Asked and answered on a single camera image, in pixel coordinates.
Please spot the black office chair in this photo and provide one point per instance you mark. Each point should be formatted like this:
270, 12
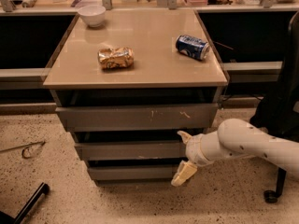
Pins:
278, 114

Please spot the grey drawer cabinet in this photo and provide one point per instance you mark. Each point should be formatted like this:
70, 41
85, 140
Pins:
159, 76

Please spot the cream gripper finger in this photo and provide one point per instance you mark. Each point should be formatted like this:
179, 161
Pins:
186, 170
186, 137

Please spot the black chair leg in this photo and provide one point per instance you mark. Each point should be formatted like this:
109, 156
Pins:
43, 189

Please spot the grey drawer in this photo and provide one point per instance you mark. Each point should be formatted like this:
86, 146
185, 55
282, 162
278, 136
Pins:
146, 150
136, 117
118, 173

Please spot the grey top drawer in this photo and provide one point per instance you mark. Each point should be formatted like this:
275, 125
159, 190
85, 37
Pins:
136, 117

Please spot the blue soda can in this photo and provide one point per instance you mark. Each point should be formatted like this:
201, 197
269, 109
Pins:
192, 47

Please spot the white bowl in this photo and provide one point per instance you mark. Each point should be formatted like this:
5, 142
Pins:
92, 15

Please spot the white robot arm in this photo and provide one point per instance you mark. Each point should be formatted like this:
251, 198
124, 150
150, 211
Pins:
235, 138

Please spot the grey bottom drawer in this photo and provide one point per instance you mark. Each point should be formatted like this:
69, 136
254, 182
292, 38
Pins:
118, 173

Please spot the crumpled gold chip bag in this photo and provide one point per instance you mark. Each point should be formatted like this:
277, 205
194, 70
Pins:
115, 58

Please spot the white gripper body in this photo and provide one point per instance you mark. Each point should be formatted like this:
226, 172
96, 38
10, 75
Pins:
192, 149

